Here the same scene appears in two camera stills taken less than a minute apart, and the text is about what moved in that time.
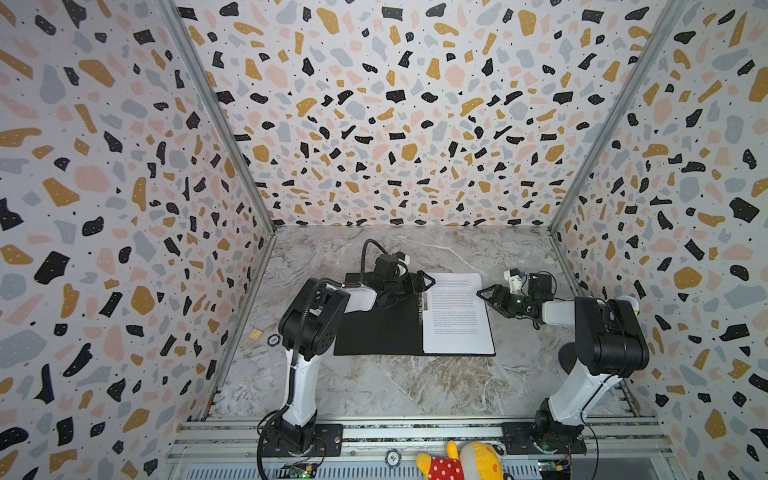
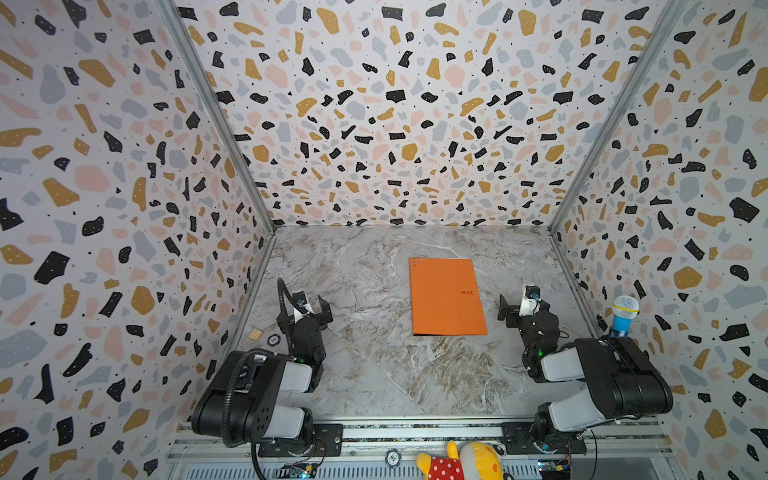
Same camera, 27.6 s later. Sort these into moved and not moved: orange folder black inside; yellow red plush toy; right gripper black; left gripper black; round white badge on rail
Moved: orange folder black inside; right gripper black; left gripper black
Not moved: yellow red plush toy; round white badge on rail
